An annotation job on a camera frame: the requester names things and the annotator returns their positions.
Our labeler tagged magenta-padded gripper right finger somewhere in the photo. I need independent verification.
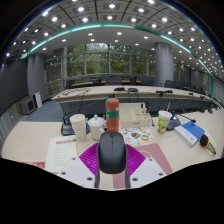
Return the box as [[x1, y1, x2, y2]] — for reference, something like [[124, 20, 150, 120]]
[[124, 143, 168, 190]]

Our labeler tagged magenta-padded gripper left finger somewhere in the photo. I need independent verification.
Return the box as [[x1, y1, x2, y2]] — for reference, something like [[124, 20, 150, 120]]
[[57, 142, 101, 190]]

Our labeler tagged dark grey computer mouse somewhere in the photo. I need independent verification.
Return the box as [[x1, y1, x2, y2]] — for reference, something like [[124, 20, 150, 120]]
[[97, 131, 128, 175]]

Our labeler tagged pink printed mouse pad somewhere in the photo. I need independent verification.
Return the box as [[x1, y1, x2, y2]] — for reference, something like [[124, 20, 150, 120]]
[[112, 143, 174, 190]]

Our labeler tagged white booklet red heading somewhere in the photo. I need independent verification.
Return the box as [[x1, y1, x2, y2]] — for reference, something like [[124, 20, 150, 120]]
[[44, 134, 78, 174]]

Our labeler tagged colourful sticker sheet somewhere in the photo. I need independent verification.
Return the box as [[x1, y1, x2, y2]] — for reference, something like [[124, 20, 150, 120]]
[[119, 126, 157, 147]]

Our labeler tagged black gooseneck desk microphone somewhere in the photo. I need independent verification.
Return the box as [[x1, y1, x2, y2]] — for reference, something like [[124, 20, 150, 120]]
[[165, 113, 197, 132], [60, 99, 108, 137]]

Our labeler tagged stack of white paper cups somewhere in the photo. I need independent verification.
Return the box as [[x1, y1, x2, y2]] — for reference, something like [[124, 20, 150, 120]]
[[69, 113, 88, 142]]

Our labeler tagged white lidded ceramic mug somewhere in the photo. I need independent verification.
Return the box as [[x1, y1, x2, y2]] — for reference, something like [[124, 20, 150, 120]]
[[87, 114, 107, 141]]

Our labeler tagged green printed paper cup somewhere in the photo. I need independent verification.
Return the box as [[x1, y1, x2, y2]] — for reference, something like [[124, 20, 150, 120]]
[[156, 110, 173, 135]]

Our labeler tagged beige desk organizer box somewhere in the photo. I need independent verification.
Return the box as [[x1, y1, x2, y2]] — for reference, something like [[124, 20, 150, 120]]
[[119, 102, 153, 130]]

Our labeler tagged blue and white book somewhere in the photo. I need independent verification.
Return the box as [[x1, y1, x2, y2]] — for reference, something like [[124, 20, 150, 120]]
[[174, 120, 206, 148]]

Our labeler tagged black handheld microphone yellow band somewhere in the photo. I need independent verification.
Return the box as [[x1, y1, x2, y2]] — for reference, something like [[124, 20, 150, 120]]
[[199, 133, 218, 157]]

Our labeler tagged red thermos bottle green band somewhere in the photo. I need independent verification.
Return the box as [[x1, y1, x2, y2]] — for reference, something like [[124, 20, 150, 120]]
[[105, 97, 121, 133]]

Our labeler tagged white standing panel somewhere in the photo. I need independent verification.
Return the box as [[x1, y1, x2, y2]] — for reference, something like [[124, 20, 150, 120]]
[[33, 91, 44, 109]]

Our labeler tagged grey box appliance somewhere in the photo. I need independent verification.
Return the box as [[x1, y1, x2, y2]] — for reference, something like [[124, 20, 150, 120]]
[[19, 98, 37, 116]]

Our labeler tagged long curved conference desk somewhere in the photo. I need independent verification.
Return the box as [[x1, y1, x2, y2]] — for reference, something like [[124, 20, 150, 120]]
[[50, 84, 214, 104]]

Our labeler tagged group of dark office chairs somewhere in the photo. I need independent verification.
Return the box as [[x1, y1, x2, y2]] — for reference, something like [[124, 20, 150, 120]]
[[66, 75, 188, 89]]

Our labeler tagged group of ceiling lights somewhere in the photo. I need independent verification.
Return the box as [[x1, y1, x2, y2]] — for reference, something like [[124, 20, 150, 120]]
[[4, 0, 224, 81]]

